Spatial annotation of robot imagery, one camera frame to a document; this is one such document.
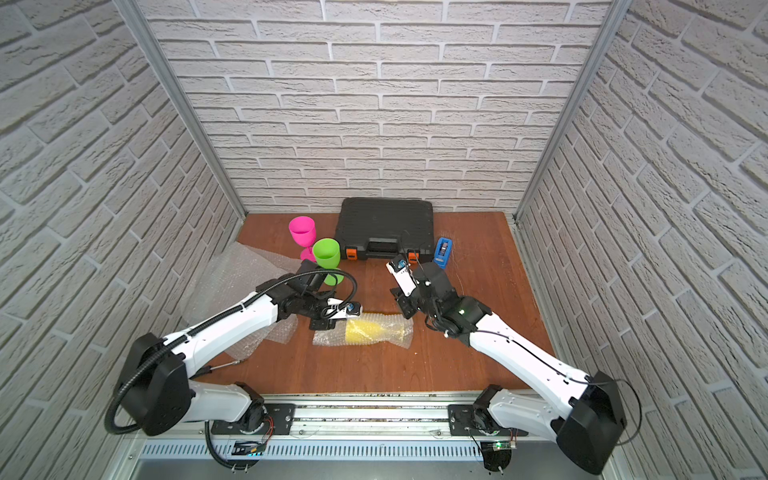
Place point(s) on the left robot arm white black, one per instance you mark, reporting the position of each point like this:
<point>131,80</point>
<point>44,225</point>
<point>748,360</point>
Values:
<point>156,389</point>

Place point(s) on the bubble wrap sheet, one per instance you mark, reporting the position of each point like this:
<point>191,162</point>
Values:
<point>335,337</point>

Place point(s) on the black plastic tool case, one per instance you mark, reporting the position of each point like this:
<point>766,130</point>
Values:
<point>383,228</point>

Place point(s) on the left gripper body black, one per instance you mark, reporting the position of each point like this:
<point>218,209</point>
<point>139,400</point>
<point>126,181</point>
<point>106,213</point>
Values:
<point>324,312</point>

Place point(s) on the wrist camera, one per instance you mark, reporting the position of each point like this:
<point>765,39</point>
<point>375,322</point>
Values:
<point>399,268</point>
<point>340,310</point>

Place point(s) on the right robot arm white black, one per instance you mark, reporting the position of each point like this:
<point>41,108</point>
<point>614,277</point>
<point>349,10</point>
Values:
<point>582,413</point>

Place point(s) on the yellow plastic wine glass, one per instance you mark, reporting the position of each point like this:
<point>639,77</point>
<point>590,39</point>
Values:
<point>368,331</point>

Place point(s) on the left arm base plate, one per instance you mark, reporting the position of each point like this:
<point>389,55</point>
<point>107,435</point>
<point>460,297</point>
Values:
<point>282,419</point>

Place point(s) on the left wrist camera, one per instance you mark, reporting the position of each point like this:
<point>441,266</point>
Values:
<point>340,310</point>

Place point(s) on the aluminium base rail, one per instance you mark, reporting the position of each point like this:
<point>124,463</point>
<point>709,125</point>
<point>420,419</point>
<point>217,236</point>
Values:
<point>336,427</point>

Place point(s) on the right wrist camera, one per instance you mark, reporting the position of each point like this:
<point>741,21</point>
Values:
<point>399,268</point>

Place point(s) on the green plastic wine glass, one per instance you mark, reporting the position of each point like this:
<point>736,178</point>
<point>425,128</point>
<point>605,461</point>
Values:
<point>327,254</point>

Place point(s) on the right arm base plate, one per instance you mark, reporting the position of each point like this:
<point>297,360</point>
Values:
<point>467,420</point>

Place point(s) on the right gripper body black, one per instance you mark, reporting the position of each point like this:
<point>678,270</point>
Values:
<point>408,305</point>

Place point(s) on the bubble wrap stack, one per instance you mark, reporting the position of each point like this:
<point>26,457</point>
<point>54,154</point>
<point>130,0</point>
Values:
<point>228,278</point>

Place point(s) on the blue tape dispenser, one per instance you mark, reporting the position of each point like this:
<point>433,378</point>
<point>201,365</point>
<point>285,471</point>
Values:
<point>442,252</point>

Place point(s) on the pink plastic wine glass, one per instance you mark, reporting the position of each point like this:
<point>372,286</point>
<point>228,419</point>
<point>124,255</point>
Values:
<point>303,232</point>

